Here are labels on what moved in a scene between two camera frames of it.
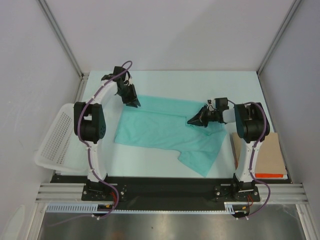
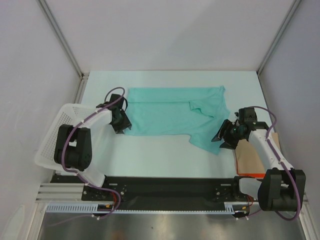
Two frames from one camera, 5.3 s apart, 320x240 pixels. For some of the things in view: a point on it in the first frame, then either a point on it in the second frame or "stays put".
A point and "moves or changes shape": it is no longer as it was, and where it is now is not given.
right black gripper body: (212, 115) to (232, 132)
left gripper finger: (131, 104) to (119, 131)
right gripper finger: (201, 119) to (218, 136)
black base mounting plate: (172, 193) stays put
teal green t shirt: (161, 123) moves or changes shape
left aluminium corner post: (66, 45) stays put
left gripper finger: (136, 101) to (126, 123)
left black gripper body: (128, 94) to (118, 124)
